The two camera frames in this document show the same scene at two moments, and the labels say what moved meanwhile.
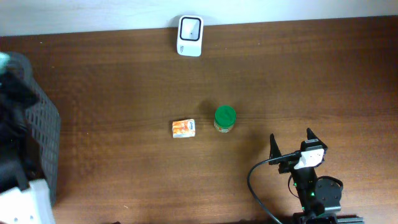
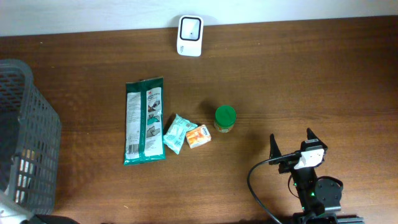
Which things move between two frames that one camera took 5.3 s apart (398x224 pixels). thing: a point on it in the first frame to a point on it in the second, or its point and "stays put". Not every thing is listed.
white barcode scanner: x=190 y=33 stays put
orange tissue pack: x=185 y=128 to x=198 y=136
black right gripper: x=288 y=165 stays put
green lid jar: x=224 y=119 stays put
